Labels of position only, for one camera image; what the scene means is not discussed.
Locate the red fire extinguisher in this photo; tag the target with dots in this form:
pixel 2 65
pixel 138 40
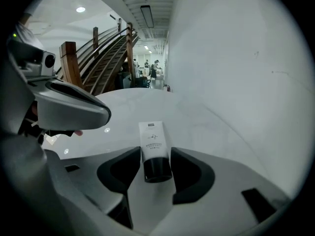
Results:
pixel 167 88

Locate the white tube with black cap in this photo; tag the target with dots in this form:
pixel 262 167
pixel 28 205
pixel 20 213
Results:
pixel 153 146

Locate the round ceiling light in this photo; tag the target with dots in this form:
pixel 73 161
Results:
pixel 80 9

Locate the person's left hand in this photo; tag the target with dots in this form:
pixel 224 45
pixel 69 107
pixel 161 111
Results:
pixel 78 132

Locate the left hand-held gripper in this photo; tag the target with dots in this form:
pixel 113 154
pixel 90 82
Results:
pixel 34 63

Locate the long black-framed ceiling lamp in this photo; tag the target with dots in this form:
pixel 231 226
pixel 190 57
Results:
pixel 147 16

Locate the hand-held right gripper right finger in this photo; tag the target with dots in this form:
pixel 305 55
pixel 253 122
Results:
pixel 221 181

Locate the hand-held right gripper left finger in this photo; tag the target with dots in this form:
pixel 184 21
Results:
pixel 86 188

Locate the white oval marble table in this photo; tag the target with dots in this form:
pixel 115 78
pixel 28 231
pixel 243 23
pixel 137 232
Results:
pixel 152 102

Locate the black office chair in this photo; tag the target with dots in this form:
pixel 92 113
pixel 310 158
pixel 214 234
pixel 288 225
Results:
pixel 130 81

